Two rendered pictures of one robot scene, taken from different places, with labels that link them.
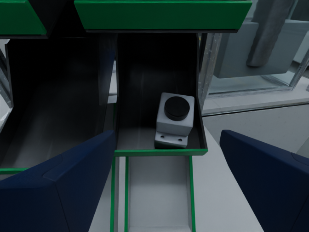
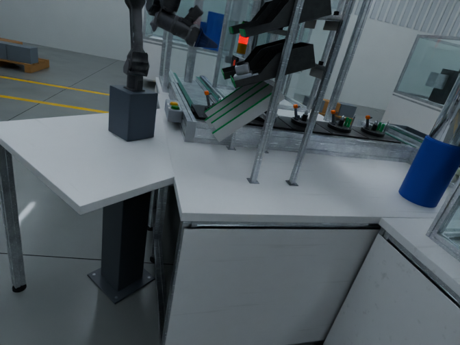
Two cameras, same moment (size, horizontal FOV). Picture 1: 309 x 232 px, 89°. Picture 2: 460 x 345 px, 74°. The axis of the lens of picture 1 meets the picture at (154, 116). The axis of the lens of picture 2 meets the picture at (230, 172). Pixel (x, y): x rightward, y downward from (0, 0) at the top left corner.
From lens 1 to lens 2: 112 cm
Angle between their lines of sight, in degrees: 69
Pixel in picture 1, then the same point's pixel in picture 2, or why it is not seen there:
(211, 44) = (283, 58)
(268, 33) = not seen: outside the picture
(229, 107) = (430, 261)
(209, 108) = (400, 233)
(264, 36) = not seen: outside the picture
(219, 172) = (274, 203)
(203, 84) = (277, 81)
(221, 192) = (252, 198)
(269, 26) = not seen: outside the picture
